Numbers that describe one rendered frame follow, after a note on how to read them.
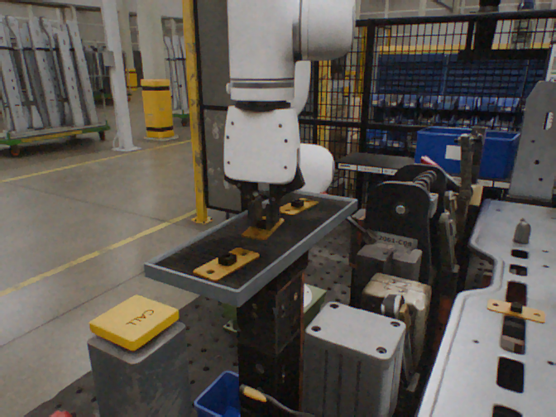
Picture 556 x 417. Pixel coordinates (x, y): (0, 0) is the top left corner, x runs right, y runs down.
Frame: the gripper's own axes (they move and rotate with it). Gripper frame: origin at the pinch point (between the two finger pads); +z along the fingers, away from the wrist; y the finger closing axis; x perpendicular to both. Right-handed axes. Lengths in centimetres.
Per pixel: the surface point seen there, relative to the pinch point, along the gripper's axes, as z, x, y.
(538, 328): 18.5, 12.4, 40.6
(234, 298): 2.6, -19.2, 4.1
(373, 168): 17, 103, 4
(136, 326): 2.4, -27.0, -2.2
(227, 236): 2.5, -4.6, -3.7
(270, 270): 2.3, -12.7, 5.8
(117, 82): 12, 527, -457
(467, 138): -2, 64, 30
